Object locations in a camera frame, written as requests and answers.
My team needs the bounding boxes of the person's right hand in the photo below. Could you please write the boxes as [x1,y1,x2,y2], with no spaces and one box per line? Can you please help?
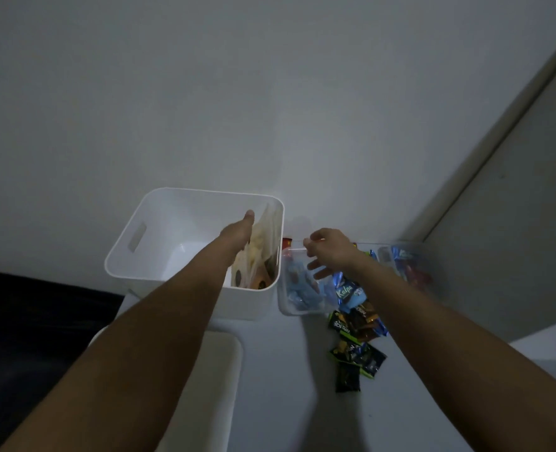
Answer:
[303,228,363,281]

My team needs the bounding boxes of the person's left hand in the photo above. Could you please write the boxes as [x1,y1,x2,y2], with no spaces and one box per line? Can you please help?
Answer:
[219,210,256,267]

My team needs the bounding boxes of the bag of yellow chips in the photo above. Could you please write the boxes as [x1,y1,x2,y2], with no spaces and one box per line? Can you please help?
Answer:
[247,203,284,274]

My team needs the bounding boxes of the bag of dark cookies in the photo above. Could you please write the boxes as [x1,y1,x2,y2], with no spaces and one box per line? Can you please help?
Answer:
[230,256,255,289]

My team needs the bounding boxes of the white plastic storage bin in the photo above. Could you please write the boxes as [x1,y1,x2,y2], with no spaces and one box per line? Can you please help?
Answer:
[104,186,285,321]

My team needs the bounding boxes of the pile of candies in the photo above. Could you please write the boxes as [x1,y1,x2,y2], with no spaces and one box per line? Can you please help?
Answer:
[281,237,392,344]

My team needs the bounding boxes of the green black snack packets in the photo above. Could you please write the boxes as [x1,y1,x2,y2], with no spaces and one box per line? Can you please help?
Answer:
[330,338,388,394]

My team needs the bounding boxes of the white bin lid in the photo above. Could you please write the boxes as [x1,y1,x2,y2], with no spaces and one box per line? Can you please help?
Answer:
[88,324,244,452]

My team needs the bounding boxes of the person's left forearm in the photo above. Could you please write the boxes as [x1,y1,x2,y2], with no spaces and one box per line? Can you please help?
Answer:
[0,239,241,452]

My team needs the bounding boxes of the person's right forearm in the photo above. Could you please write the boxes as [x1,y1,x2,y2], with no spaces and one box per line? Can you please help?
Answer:
[348,251,556,452]

